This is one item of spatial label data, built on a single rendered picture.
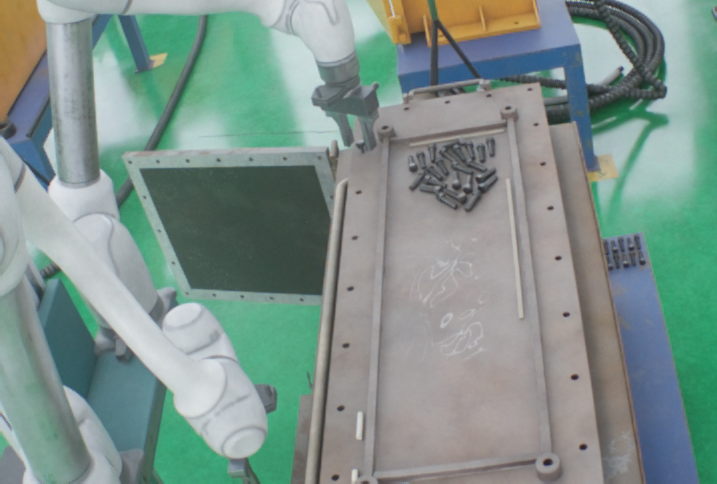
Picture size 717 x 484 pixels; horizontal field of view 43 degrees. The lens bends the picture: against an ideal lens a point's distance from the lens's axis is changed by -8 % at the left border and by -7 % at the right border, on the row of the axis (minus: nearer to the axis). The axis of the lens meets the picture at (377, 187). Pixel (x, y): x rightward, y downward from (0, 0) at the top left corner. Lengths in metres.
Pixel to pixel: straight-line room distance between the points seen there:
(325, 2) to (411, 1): 2.17
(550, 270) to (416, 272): 0.26
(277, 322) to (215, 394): 2.51
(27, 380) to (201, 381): 0.28
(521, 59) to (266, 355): 1.55
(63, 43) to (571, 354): 1.16
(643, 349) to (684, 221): 1.44
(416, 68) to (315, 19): 2.01
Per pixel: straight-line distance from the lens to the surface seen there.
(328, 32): 2.05
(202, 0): 1.94
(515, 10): 4.24
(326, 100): 2.09
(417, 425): 1.63
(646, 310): 2.77
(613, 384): 1.80
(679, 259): 3.87
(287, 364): 3.78
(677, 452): 2.44
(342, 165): 2.47
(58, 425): 1.42
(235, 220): 2.83
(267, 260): 2.90
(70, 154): 2.11
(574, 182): 2.26
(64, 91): 2.06
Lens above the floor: 2.59
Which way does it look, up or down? 35 degrees down
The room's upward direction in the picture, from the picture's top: 15 degrees counter-clockwise
